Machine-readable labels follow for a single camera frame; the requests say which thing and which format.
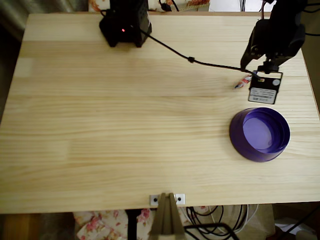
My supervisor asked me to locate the candy red blue white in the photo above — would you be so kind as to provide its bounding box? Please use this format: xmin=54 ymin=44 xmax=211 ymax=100
xmin=233 ymin=74 xmax=252 ymax=90

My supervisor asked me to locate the purple plastic bowl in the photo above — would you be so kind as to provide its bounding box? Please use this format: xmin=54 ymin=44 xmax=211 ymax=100
xmin=229 ymin=106 xmax=292 ymax=164

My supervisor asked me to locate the white flat panel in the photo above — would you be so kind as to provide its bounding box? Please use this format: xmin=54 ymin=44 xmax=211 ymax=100
xmin=209 ymin=0 xmax=266 ymax=12

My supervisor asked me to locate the floral patterned cloth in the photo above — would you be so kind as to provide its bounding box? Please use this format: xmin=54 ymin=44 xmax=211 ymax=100
xmin=73 ymin=205 xmax=216 ymax=240
xmin=87 ymin=0 xmax=211 ymax=13

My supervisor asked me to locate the black table leg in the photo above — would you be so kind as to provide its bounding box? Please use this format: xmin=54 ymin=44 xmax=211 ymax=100
xmin=124 ymin=209 xmax=142 ymax=240

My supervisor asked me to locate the black camera box white label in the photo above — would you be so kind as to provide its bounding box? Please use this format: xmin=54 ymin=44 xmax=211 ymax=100
xmin=248 ymin=59 xmax=284 ymax=105

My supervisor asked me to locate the black cable with plug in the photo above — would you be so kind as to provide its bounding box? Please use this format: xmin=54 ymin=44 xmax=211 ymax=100
xmin=158 ymin=0 xmax=180 ymax=12

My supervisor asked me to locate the white cable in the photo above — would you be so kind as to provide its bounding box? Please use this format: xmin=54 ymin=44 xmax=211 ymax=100
xmin=223 ymin=204 xmax=260 ymax=235

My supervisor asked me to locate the black looped cable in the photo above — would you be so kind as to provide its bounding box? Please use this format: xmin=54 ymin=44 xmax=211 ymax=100
xmin=186 ymin=205 xmax=226 ymax=235

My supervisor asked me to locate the silver metal bracket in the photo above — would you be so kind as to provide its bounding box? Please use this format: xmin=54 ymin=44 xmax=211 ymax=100
xmin=149 ymin=193 xmax=186 ymax=207

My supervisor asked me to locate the black wire frame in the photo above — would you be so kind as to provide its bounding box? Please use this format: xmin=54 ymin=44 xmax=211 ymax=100
xmin=183 ymin=223 xmax=240 ymax=240

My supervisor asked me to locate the tan camera stand arm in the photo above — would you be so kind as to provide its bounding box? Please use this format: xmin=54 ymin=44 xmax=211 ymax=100
xmin=148 ymin=191 xmax=186 ymax=237

